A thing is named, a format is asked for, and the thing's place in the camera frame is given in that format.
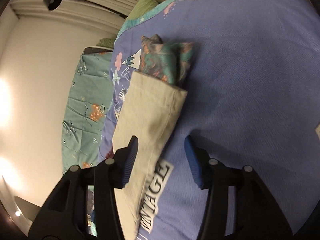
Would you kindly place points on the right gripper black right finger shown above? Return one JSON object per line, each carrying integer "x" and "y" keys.
{"x": 203, "y": 168}

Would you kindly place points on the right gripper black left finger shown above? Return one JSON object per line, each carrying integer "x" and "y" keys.
{"x": 115, "y": 172}

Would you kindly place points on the beige shirt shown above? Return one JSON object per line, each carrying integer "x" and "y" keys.
{"x": 150, "y": 112}

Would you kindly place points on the teal heart-print sheet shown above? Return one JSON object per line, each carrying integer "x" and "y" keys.
{"x": 89, "y": 100}

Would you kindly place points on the purple patterned bedspread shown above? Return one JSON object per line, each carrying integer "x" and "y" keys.
{"x": 253, "y": 99}

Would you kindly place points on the multicolour patterned folded garment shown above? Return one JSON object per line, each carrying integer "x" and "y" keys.
{"x": 168, "y": 62}

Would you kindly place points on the green pillow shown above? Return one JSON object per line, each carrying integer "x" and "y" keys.
{"x": 140, "y": 9}

